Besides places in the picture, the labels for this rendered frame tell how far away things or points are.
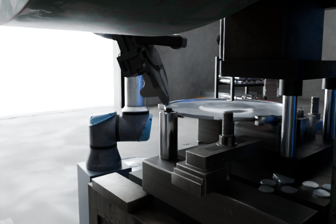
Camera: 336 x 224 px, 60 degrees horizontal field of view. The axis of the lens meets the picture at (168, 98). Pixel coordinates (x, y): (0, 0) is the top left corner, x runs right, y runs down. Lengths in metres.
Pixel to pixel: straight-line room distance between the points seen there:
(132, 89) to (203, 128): 0.58
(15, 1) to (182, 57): 6.49
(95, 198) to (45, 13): 0.49
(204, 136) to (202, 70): 6.52
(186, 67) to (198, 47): 0.60
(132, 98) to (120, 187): 0.64
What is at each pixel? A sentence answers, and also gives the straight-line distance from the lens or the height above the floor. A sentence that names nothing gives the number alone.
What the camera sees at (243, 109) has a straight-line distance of 0.64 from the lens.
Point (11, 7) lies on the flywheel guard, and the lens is 0.27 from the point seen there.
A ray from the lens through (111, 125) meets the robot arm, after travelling 1.20.
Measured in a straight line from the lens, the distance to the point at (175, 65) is 6.55.
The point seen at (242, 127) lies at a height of 0.76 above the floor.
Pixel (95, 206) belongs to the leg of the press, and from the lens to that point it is 0.69.
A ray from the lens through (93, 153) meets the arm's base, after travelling 1.25.
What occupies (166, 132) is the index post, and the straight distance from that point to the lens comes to 0.54.
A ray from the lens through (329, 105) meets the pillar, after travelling 0.65.
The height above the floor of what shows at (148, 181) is 0.67.
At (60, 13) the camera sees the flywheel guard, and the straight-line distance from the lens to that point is 0.25.
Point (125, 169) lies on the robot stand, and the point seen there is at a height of 0.45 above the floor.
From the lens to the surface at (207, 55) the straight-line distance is 7.30.
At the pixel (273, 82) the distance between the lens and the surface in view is 0.58.
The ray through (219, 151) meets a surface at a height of 0.76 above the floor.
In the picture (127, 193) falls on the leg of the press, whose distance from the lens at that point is 0.58.
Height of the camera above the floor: 0.89
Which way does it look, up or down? 7 degrees down
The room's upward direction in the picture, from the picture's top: straight up
